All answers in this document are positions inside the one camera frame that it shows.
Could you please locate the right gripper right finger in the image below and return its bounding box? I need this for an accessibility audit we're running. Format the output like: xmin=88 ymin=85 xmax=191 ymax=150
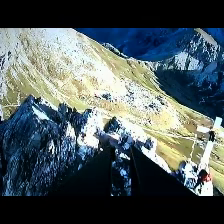
xmin=129 ymin=144 xmax=198 ymax=197

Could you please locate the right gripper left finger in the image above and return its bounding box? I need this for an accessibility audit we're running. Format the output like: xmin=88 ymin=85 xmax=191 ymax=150
xmin=49 ymin=145 xmax=113 ymax=197

